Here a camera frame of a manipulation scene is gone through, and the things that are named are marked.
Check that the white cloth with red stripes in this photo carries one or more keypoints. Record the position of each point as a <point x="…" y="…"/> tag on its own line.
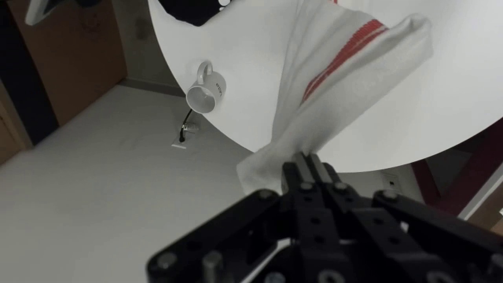
<point x="324" y="95"/>

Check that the white mug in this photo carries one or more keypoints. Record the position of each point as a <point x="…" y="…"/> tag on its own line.
<point x="206" y="88"/>

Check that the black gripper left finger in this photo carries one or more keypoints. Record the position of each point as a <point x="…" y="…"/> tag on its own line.
<point x="295" y="209"/>

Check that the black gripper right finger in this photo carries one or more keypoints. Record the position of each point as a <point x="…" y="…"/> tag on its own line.
<point x="377" y="225"/>

